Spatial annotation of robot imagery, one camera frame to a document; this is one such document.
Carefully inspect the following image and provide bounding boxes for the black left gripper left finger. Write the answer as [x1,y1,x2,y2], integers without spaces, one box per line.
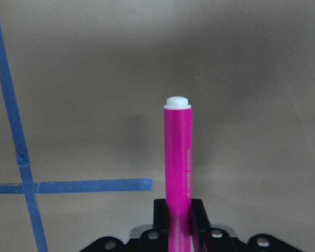
[153,199,169,231]

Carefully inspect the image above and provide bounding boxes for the pink highlighter pen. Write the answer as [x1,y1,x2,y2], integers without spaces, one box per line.
[163,96,193,251]

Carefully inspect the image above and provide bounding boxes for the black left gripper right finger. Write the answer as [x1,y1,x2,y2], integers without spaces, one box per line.
[191,199,211,233]

